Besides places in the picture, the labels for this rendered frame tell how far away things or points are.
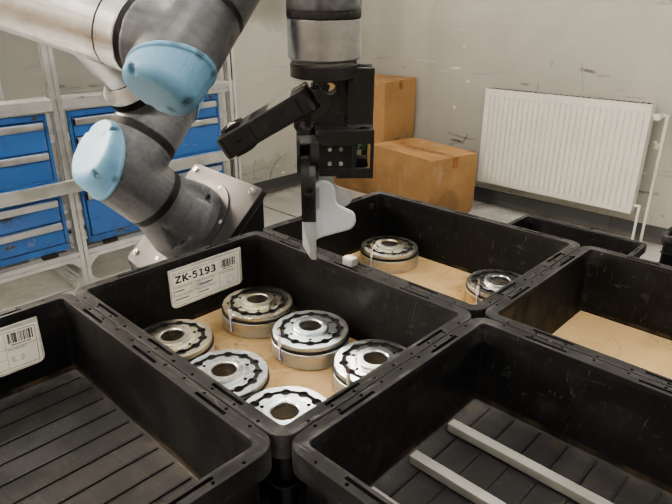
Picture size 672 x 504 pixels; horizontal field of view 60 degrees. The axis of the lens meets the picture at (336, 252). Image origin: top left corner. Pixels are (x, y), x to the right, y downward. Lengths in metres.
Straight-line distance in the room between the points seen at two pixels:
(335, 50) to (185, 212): 0.53
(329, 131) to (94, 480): 0.42
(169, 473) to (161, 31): 0.42
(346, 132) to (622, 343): 0.50
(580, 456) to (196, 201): 0.71
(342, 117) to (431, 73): 3.73
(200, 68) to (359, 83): 0.16
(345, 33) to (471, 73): 3.59
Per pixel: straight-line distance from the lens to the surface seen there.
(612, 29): 3.78
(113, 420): 0.72
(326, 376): 0.74
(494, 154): 4.01
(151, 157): 1.00
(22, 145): 2.54
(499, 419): 0.70
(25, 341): 0.78
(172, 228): 1.04
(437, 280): 1.00
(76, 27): 0.63
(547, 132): 3.82
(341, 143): 0.61
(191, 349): 0.76
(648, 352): 0.89
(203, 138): 2.90
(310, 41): 0.59
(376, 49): 4.65
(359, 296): 0.78
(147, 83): 0.58
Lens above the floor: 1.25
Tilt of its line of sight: 23 degrees down
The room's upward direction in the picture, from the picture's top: straight up
